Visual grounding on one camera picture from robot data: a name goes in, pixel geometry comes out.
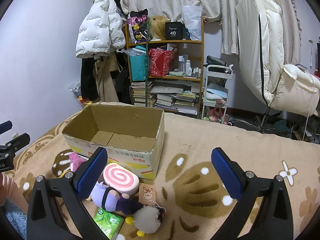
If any pink plush toy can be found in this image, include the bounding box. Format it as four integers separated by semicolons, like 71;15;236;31
69;152;88;172

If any purple doll plush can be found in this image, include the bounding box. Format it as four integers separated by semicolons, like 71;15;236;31
90;182;144;216

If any green tissue pack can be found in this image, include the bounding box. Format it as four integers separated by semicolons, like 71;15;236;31
93;208;124;240

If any pink swirl roll plush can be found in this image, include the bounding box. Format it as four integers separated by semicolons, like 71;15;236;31
103;163;139;196

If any white fluffy penguin plush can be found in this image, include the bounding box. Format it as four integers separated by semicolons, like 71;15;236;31
125;203;167;237

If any yellow dog plush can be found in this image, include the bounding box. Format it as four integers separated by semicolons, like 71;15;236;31
59;171;74;179

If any person's left hand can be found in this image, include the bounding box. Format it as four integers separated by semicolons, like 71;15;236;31
0;173;28;213

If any bear picture card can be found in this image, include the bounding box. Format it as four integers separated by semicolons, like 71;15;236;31
139;183;156;205

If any beige trench coat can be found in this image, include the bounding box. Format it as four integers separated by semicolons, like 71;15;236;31
93;53;119;102

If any open cardboard box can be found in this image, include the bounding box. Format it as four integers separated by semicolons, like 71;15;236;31
62;103;164;180

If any cream padded office chair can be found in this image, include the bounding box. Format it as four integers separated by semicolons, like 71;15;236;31
235;0;319;118

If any white puffer jacket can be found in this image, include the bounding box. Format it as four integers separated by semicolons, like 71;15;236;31
75;0;126;59

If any teal gift bag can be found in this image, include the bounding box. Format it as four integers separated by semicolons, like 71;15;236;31
129;46;146;82

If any white rolling cart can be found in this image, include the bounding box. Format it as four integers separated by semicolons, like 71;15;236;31
201;64;233;124

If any stack of books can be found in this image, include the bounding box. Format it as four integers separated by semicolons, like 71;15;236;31
131;78;201;116

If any red gift bag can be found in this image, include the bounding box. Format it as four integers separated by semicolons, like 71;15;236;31
149;48;177;77

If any wooden bookshelf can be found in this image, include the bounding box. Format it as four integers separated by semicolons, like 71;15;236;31
124;15;205;119

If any purple character bag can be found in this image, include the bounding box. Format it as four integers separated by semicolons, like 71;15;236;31
128;9;149;44

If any blonde wig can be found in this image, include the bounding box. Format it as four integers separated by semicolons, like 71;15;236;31
150;16;169;40

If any black box marked 40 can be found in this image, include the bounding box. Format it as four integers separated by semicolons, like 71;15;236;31
165;22;183;40

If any white plastic bag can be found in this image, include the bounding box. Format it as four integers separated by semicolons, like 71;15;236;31
182;5;202;41

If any beige curtain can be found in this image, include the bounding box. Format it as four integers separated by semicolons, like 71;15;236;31
120;0;302;65

